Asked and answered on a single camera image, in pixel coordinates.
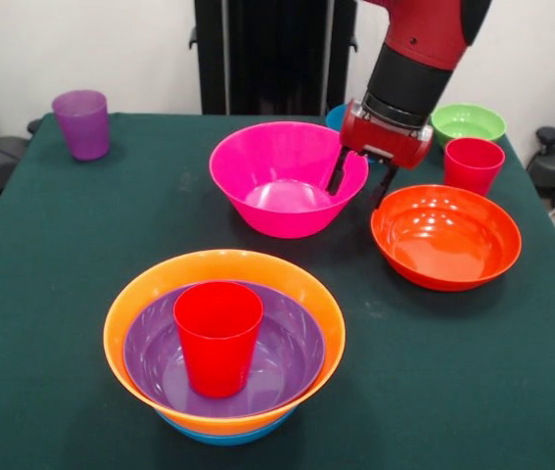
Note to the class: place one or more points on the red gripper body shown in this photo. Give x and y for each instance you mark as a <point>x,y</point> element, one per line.
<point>380,142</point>

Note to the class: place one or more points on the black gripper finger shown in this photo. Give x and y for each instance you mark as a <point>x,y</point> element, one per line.
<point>383,188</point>
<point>338,173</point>

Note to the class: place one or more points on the pink bowl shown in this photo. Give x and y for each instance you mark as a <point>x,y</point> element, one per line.
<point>267,166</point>

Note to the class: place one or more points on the purple bowl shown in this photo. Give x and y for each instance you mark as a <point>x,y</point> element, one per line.
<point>287,352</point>

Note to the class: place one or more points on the red cup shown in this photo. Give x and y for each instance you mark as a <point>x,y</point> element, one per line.
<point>218,352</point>

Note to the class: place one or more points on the orange bowl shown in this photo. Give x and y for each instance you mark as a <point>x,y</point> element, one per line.
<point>125,313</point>

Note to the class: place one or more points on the large blue bowl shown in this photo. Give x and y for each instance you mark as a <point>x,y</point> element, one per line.
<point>228,439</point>

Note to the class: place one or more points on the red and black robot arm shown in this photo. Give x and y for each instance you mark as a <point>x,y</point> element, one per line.
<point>419,49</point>

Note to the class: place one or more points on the small blue bowl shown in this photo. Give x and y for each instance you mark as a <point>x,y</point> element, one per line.
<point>335,117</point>

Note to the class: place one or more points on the red-orange bowl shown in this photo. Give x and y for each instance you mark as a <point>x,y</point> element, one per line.
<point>443,235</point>

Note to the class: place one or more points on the crimson cup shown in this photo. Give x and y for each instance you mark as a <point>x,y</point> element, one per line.
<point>473,166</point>

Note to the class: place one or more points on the purple cup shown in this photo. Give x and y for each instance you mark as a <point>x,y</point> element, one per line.
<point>81,122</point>

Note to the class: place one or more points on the dark green tablecloth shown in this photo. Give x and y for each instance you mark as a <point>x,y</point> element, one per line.
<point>61,220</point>

